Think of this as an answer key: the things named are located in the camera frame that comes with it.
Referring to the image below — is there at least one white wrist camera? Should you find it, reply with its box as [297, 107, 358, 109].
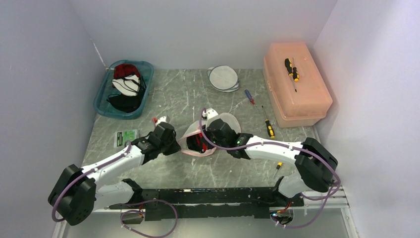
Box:
[152, 116, 170, 127]
[201, 108, 219, 121]

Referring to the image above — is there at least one teal plastic tray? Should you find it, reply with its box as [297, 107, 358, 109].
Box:
[94, 60, 154, 119]

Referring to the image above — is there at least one green label clear bit case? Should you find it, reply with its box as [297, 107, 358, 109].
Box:
[113, 129, 140, 148]

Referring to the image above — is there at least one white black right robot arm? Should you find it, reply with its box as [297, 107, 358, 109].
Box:
[200, 119, 340, 206]

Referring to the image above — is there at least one black yellow screwdriver on box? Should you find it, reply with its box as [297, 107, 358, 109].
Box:
[284, 58, 299, 92]

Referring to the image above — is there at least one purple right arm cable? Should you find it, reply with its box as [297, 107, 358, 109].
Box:
[199, 108, 342, 230]

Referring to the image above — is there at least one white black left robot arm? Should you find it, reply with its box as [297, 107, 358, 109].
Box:
[48, 121, 181, 225]

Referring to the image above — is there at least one pink zip mesh laundry bag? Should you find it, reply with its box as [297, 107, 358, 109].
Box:
[177, 109, 241, 157]

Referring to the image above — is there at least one blue red handle screwdriver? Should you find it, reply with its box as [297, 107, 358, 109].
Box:
[244, 89, 258, 111]

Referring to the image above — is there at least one small yellow handle screwdriver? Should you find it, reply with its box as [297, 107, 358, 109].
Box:
[275, 162, 283, 173]

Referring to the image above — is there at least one red cloth garment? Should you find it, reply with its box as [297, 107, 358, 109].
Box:
[113, 63, 141, 79]

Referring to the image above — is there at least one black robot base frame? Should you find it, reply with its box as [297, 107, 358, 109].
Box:
[110, 187, 304, 221]

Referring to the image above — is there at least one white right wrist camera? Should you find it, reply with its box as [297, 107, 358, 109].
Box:
[201, 108, 219, 121]

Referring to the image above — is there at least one black yellow screwdriver on table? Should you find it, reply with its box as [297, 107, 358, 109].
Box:
[262, 106, 275, 138]

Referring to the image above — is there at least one aluminium extrusion rail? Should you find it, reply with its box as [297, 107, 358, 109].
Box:
[52, 187, 350, 238]

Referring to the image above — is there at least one bright red bra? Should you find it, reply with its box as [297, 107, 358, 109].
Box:
[191, 133, 208, 153]

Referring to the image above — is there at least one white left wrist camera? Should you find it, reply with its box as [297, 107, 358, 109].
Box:
[152, 116, 170, 127]

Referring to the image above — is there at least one orange translucent plastic storage box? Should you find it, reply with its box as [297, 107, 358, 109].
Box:
[263, 42, 333, 128]

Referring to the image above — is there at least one white mesh blue zip laundry bag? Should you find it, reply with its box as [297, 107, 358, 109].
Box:
[207, 65, 239, 93]

